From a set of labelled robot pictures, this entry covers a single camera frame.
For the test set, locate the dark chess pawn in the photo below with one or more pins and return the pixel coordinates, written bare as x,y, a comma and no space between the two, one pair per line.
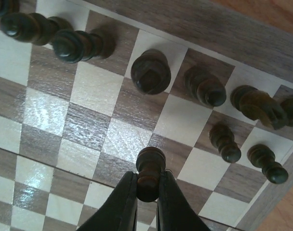
287,106
263,157
223,139
150,163

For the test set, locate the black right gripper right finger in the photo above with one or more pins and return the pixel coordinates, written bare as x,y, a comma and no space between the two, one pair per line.
173,210

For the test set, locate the dark chess piece tall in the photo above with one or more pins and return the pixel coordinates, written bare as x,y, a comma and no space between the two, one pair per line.
75,46

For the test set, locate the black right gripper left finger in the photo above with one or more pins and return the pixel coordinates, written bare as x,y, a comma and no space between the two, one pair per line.
119,211

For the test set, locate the wooden chess board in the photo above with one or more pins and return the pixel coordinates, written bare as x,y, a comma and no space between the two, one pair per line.
68,132

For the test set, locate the dark chess knight piece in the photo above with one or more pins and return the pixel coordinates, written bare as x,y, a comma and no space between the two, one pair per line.
151,73

